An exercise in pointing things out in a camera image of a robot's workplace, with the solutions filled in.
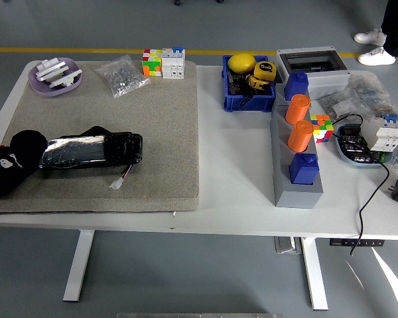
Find black printed rag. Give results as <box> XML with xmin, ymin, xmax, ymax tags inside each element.
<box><xmin>0</xmin><ymin>129</ymin><xmax>49</xmax><ymax>201</ymax></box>

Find black table control panel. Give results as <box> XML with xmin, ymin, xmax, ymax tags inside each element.
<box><xmin>329</xmin><ymin>237</ymin><xmax>385</xmax><ymax>247</ymax></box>

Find purple oval tray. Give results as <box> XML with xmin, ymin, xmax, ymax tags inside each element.
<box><xmin>27</xmin><ymin>57</ymin><xmax>83</xmax><ymax>98</ymax></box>

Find white metal bar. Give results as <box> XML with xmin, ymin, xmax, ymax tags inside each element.
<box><xmin>48</xmin><ymin>68</ymin><xmax>83</xmax><ymax>89</ymax></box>
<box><xmin>36</xmin><ymin>64</ymin><xmax>70</xmax><ymax>82</ymax></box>
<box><xmin>35</xmin><ymin>58</ymin><xmax>61</xmax><ymax>74</ymax></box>

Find clear bag of screws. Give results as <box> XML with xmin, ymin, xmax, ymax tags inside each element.
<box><xmin>93</xmin><ymin>54</ymin><xmax>151</xmax><ymax>99</ymax></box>

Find white table leg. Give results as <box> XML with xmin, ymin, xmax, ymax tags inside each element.
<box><xmin>300</xmin><ymin>237</ymin><xmax>329</xmax><ymax>311</ymax></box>
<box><xmin>62</xmin><ymin>230</ymin><xmax>96</xmax><ymax>302</ymax></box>

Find grey-brown mat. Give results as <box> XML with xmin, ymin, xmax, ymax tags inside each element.
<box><xmin>0</xmin><ymin>59</ymin><xmax>200</xmax><ymax>215</ymax></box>

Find colourful puzzle cube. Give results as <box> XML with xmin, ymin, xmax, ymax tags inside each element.
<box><xmin>141</xmin><ymin>48</ymin><xmax>163</xmax><ymax>78</ymax></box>
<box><xmin>310</xmin><ymin>114</ymin><xmax>335</xmax><ymax>144</ymax></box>

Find white circuit breaker block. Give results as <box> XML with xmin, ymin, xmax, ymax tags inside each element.
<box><xmin>161</xmin><ymin>46</ymin><xmax>186</xmax><ymax>80</ymax></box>
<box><xmin>360</xmin><ymin>114</ymin><xmax>398</xmax><ymax>154</ymax></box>

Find small black device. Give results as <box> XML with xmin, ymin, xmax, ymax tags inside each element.
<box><xmin>228</xmin><ymin>70</ymin><xmax>251</xmax><ymax>97</ymax></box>

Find blue plastic bin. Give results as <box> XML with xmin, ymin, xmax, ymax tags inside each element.
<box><xmin>221</xmin><ymin>54</ymin><xmax>277</xmax><ymax>113</ymax></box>

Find yellow lemon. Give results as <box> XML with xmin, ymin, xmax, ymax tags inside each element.
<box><xmin>227</xmin><ymin>52</ymin><xmax>257</xmax><ymax>74</ymax></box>

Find yellow black tape measure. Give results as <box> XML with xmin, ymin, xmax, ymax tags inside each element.
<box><xmin>245</xmin><ymin>74</ymin><xmax>269</xmax><ymax>92</ymax></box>

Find yellow round tape measure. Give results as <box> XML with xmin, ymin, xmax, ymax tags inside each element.
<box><xmin>253</xmin><ymin>60</ymin><xmax>277</xmax><ymax>80</ymax></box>

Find orange cylinder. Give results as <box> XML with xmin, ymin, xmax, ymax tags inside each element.
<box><xmin>284</xmin><ymin>93</ymin><xmax>311</xmax><ymax>125</ymax></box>
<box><xmin>287</xmin><ymin>120</ymin><xmax>314</xmax><ymax>153</ymax></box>

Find blue square block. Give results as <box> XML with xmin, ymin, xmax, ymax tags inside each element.
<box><xmin>284</xmin><ymin>71</ymin><xmax>309</xmax><ymax>101</ymax></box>
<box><xmin>288</xmin><ymin>152</ymin><xmax>320</xmax><ymax>185</ymax></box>

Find long grey block holder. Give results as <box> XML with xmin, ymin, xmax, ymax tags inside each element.
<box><xmin>270</xmin><ymin>82</ymin><xmax>324</xmax><ymax>209</ymax></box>

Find grey box under table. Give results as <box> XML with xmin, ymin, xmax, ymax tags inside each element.
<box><xmin>274</xmin><ymin>236</ymin><xmax>302</xmax><ymax>255</ymax></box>

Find small clear bag of parts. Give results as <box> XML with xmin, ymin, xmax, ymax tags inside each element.
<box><xmin>316</xmin><ymin>92</ymin><xmax>356</xmax><ymax>122</ymax></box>

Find light blue oval tray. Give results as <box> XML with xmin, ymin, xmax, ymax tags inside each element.
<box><xmin>334</xmin><ymin>123</ymin><xmax>395</xmax><ymax>169</ymax></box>

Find black electronic modules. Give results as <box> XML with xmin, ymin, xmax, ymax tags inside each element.
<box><xmin>338</xmin><ymin>125</ymin><xmax>379</xmax><ymax>163</ymax></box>

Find large clear bag of parts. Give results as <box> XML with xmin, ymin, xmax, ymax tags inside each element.
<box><xmin>344</xmin><ymin>72</ymin><xmax>398</xmax><ymax>117</ymax></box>

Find panel wire with white connector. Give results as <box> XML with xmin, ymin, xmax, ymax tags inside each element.
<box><xmin>108</xmin><ymin>162</ymin><xmax>133</xmax><ymax>191</ymax></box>

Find grey electrical enclosure box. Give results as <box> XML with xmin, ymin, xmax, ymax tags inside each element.
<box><xmin>273</xmin><ymin>45</ymin><xmax>352</xmax><ymax>100</ymax></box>

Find black power cord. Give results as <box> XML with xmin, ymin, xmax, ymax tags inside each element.
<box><xmin>330</xmin><ymin>113</ymin><xmax>391</xmax><ymax>257</ymax></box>

